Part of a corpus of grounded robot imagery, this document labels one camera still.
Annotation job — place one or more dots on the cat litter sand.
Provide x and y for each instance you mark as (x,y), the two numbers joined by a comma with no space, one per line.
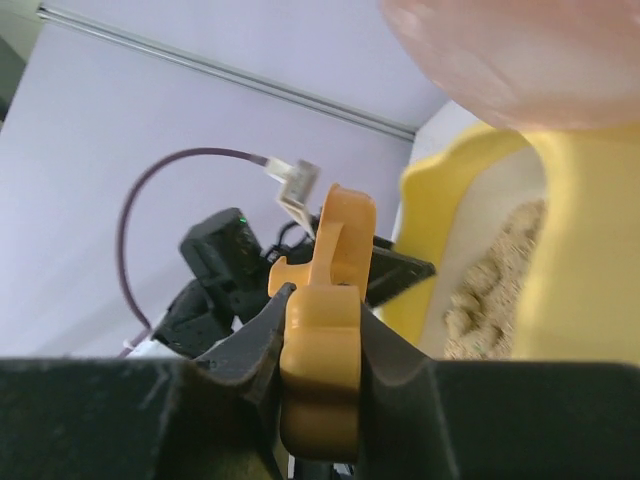
(481,320)

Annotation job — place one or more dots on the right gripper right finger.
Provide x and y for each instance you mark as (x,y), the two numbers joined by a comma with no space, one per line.
(422,418)

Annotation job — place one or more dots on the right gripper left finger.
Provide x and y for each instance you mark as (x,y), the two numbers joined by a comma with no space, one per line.
(150,418)

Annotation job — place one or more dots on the orange lined trash bin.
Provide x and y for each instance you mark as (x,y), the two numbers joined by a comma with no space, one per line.
(528,64)

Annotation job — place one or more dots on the aluminium enclosure frame post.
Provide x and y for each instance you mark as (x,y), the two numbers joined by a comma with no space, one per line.
(238,77)

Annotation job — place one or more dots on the yellow litter scoop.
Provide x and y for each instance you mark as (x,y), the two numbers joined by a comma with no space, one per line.
(320,361)

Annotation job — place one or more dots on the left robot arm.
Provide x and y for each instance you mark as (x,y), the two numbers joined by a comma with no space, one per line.
(231,272)

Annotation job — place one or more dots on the yellow litter box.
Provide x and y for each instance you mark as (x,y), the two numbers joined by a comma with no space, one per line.
(581,297)

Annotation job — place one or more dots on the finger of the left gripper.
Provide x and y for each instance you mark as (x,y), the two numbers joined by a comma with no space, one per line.
(392,273)

